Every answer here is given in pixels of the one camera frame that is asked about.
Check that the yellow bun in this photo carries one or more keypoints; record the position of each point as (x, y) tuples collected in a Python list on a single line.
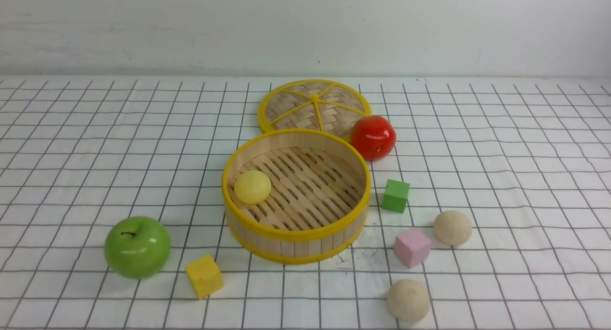
[(252, 187)]

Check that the cream bun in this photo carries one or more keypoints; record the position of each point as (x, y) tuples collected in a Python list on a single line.
[(452, 228), (408, 301)]

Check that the cream bun front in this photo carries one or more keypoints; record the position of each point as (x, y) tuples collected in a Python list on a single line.
[(408, 301)]

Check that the woven bamboo steamer lid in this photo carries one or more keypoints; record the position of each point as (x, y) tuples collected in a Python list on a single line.
[(317, 104)]

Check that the bamboo steamer tray yellow rim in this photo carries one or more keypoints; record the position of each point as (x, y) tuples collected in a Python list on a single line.
[(319, 200)]

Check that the red tomato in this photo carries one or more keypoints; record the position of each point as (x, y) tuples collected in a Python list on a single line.
[(373, 137)]

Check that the green cube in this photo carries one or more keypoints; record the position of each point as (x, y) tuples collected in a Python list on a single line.
[(395, 196)]

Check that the pink cube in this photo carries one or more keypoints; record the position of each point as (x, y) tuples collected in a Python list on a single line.
[(412, 247)]

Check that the yellow cube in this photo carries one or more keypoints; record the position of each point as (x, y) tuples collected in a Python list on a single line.
[(205, 277)]

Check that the green apple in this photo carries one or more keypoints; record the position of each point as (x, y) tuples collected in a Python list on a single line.
[(137, 247)]

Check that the white grid tablecloth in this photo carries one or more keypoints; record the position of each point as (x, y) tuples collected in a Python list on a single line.
[(526, 160)]

